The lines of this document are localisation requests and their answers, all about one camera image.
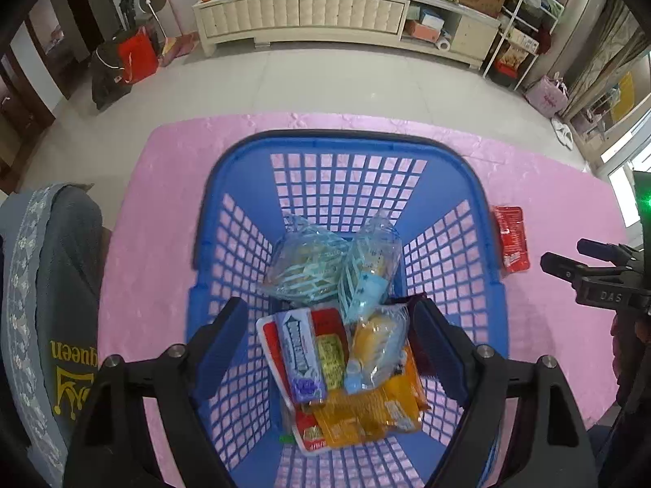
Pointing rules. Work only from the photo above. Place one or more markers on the blue plastic basket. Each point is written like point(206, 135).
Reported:
point(338, 179)

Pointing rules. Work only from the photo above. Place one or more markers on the orange yellow snack bag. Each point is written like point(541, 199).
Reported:
point(369, 416)

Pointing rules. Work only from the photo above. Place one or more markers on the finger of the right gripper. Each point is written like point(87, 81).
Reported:
point(561, 267)
point(613, 253)

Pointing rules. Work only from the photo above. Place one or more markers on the cream TV cabinet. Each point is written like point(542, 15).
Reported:
point(433, 27)

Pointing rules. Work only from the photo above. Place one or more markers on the white metal shelf rack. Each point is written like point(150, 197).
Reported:
point(525, 32)

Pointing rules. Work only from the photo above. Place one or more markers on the grey queen cushion chair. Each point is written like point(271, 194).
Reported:
point(52, 262)

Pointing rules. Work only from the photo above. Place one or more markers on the red yellow label snack packet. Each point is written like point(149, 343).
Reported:
point(332, 348)

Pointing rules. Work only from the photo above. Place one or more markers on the pink gift bag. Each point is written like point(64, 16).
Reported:
point(548, 96)

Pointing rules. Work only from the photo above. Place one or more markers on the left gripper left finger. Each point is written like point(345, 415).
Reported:
point(112, 446)

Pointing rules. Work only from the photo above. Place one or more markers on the black bag on floor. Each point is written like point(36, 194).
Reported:
point(109, 78)

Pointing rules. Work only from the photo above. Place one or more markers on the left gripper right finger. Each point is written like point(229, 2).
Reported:
point(548, 446)

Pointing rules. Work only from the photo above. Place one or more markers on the light blue bread packet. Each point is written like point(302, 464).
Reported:
point(369, 268)

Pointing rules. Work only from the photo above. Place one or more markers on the orange cartoon snack stick pack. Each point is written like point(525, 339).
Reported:
point(377, 348)

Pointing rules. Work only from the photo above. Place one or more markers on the red shopping bag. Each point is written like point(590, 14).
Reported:
point(137, 57)

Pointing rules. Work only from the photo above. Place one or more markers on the purple mint gum box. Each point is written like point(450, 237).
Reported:
point(300, 355)

